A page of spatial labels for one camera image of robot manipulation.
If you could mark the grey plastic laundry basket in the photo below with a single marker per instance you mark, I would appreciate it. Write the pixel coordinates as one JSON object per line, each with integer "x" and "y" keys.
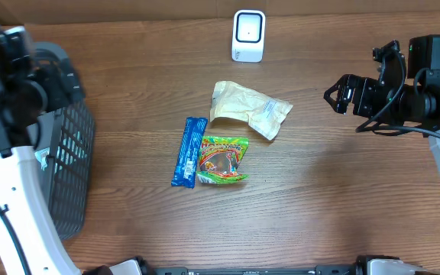
{"x": 71, "y": 130}

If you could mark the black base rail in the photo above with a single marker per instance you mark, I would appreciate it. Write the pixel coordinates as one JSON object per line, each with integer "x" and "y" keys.
{"x": 363, "y": 265}

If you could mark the light teal snack packet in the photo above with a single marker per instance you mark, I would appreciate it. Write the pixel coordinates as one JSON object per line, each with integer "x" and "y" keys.
{"x": 47, "y": 157}

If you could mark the white barcode scanner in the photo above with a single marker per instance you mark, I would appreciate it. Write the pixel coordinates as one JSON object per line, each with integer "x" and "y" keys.
{"x": 248, "y": 34}

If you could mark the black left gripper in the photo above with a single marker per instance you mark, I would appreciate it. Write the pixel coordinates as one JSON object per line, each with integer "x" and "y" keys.
{"x": 53, "y": 77}

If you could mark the beige snack bag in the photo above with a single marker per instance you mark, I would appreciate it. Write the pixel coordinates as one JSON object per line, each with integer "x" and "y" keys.
{"x": 262, "y": 113}

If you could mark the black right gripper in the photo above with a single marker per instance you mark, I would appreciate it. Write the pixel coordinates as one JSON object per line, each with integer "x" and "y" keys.
{"x": 363, "y": 86}

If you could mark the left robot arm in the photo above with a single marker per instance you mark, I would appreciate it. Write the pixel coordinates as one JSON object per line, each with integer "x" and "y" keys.
{"x": 29, "y": 243}

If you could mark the green gummy candy bag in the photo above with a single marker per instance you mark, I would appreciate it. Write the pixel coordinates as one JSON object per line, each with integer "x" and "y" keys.
{"x": 219, "y": 158}

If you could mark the blue cookie packet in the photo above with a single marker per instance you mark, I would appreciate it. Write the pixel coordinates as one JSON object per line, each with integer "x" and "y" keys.
{"x": 187, "y": 159}

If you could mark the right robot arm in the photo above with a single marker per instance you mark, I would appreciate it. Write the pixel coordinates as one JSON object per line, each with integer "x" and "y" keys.
{"x": 404, "y": 98}

